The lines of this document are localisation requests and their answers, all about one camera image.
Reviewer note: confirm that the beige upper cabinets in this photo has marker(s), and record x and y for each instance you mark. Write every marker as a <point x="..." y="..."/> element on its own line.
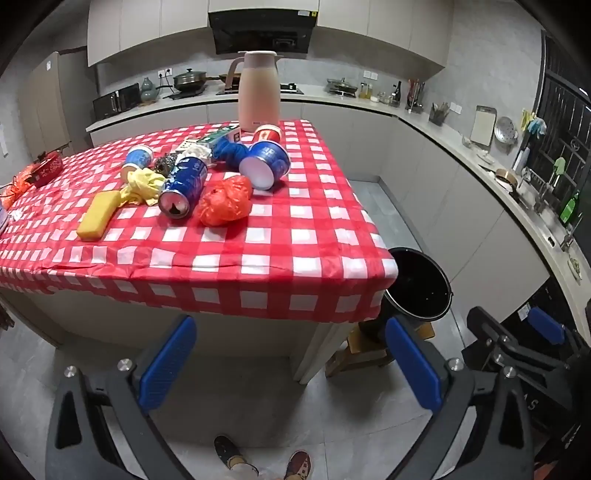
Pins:
<point x="138" y="27"/>

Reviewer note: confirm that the yellow sponge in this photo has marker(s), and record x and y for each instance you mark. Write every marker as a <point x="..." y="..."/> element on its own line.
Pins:
<point x="97" y="214"/>

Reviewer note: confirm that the beige kitchen island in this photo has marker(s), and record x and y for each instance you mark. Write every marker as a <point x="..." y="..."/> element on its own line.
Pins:
<point x="184" y="337"/>

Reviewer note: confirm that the blue knitted cloth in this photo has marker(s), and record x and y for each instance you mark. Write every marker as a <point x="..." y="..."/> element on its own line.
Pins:
<point x="228" y="150"/>

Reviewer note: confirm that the kitchen sink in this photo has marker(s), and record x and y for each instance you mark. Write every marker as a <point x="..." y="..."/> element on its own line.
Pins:
<point x="549" y="226"/>

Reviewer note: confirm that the metal lidded pan on rack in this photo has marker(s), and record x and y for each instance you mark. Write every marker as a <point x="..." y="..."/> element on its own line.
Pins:
<point x="342" y="86"/>

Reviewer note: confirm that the black bucket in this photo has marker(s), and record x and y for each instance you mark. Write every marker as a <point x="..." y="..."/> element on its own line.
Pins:
<point x="415" y="277"/>

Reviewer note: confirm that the green and white carton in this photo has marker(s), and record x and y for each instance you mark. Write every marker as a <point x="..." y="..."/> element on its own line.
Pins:
<point x="217" y="134"/>

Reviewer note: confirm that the orange mesh bag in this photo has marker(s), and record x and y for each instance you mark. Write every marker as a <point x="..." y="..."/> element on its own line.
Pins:
<point x="16" y="187"/>

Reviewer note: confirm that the wooden stool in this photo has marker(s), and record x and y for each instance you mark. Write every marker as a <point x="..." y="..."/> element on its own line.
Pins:
<point x="360" y="355"/>

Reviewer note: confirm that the dark window grille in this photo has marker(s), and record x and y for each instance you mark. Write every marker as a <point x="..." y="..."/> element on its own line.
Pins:
<point x="568" y="115"/>

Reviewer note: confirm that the small blue paper cup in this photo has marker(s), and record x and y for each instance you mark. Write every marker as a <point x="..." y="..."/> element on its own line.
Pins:
<point x="138" y="158"/>

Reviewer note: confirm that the yellow oil bottles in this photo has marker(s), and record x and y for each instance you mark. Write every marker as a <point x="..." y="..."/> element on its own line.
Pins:
<point x="366" y="91"/>

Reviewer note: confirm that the orange plastic bag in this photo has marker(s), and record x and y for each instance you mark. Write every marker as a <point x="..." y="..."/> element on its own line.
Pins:
<point x="224" y="201"/>

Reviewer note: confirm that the black gas stove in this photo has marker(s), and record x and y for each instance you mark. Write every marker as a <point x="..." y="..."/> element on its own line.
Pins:
<point x="292" y="87"/>

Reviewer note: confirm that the white detergent bottle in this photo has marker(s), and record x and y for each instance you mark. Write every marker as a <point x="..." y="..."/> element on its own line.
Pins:
<point x="520" y="159"/>

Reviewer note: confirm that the white tissue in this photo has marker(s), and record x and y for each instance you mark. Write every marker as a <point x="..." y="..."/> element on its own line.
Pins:
<point x="198" y="152"/>

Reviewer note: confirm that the light blue glove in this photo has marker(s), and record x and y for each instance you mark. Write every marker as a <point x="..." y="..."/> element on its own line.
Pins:
<point x="538" y="127"/>

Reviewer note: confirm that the perforated metal steamer plate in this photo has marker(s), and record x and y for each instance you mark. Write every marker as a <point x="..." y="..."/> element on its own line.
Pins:
<point x="504" y="129"/>

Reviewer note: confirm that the beige refrigerator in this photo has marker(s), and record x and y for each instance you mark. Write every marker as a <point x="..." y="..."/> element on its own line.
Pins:
<point x="51" y="106"/>

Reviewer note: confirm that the patterned slipper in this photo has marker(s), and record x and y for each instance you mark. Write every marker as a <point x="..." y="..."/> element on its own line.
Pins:
<point x="298" y="464"/>
<point x="228" y="450"/>

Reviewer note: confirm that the red and white box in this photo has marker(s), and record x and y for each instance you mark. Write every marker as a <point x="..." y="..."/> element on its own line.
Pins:
<point x="187" y="144"/>

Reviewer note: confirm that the grey green vase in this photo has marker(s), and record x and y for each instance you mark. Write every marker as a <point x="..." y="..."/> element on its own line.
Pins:
<point x="148" y="91"/>

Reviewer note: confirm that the black built-in dishwasher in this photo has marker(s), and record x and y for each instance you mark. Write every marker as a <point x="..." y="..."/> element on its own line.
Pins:
<point x="554" y="295"/>

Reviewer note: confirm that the white cutting board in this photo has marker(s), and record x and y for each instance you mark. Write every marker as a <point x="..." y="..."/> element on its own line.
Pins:
<point x="482" y="125"/>

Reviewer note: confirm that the dark pan with lid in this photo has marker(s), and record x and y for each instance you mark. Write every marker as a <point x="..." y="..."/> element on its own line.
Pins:
<point x="189" y="81"/>

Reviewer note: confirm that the black range hood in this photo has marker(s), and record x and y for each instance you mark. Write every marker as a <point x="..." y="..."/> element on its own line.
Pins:
<point x="263" y="32"/>

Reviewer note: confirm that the metal faucet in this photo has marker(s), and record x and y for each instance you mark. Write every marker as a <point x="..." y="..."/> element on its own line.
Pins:
<point x="540" y="194"/>

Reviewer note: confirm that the red paper cup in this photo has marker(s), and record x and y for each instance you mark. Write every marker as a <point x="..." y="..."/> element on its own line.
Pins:
<point x="268" y="134"/>

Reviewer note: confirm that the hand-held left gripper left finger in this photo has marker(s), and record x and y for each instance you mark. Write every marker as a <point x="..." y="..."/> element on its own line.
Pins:
<point x="168" y="364"/>

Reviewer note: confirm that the large blue paper cup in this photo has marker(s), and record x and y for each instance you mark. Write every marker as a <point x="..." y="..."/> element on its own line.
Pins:
<point x="270" y="159"/>

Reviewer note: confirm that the pink thermos jug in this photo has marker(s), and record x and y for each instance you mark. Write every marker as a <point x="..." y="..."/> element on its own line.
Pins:
<point x="258" y="92"/>

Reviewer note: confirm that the kitchen utensil holder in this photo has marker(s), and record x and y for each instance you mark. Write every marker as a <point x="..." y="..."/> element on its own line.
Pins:
<point x="414" y="99"/>

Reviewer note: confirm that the dark wine bottle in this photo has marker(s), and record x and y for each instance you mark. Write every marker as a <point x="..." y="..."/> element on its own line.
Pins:
<point x="397" y="94"/>

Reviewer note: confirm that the yellow cloth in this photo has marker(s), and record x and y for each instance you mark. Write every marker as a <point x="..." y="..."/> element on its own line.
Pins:
<point x="138" y="184"/>

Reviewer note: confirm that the blue drink can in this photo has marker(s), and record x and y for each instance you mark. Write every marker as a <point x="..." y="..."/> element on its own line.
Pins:
<point x="184" y="184"/>

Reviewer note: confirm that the red checkered tablecloth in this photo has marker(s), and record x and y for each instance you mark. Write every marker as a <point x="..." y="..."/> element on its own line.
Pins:
<point x="277" y="240"/>

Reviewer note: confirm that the green dish brush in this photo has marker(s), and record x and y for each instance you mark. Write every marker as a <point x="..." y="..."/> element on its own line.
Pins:
<point x="558" y="167"/>

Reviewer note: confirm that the steel wool scrubber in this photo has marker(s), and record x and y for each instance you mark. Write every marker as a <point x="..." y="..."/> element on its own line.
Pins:
<point x="164" y="164"/>

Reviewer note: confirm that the small red pot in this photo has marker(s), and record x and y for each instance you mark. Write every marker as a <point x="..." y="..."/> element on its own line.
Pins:
<point x="46" y="170"/>

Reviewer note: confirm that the yellow rubber glove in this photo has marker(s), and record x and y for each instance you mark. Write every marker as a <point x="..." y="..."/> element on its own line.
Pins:
<point x="526" y="119"/>

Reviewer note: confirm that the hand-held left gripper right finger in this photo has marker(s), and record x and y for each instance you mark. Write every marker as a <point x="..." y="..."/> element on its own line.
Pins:
<point x="413" y="369"/>

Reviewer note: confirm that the dark chopstick holder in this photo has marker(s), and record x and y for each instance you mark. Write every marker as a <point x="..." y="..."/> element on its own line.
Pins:
<point x="438" y="115"/>

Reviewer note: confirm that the brown round pot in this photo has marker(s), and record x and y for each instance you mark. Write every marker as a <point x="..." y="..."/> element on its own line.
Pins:
<point x="505" y="180"/>

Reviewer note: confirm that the black induction cooker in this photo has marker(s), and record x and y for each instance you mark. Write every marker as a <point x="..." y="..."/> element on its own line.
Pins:
<point x="184" y="94"/>

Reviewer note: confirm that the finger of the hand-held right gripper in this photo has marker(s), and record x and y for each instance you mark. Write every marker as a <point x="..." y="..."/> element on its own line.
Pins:
<point x="547" y="325"/>
<point x="485" y="323"/>

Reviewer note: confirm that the black microwave oven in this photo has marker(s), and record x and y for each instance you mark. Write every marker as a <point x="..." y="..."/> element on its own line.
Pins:
<point x="113" y="104"/>

